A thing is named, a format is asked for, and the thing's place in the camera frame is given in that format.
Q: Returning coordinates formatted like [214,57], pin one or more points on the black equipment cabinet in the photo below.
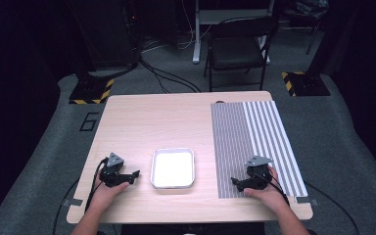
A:
[114,32]

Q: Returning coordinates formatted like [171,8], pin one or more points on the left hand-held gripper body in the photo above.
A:
[112,176]

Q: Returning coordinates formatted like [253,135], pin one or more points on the person's right hand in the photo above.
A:
[271,196]

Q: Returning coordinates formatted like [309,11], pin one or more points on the grey striped placemat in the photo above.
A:
[241,147]

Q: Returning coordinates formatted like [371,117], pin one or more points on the white desk frame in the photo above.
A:
[222,14]

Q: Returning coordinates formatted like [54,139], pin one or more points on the grey tape strip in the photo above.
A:
[306,200]
[72,202]

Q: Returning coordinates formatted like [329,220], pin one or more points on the black stand base yellow stripes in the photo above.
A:
[89,93]
[306,84]

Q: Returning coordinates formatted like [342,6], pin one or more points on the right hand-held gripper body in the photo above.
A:
[258,178]

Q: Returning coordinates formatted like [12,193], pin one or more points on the person's left hand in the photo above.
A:
[103,197]

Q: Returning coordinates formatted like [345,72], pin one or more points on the black folding chair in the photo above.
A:
[235,49]

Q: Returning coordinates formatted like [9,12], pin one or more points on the white enamel tray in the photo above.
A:
[173,168]

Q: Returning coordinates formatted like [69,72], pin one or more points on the dark chair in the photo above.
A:
[306,13]

